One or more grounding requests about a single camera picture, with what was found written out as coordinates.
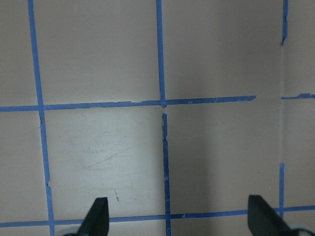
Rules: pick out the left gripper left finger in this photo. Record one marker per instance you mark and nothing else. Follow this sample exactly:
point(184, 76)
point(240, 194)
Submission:
point(96, 222)

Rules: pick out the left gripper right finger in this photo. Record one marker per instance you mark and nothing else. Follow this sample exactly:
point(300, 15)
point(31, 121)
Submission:
point(264, 221)

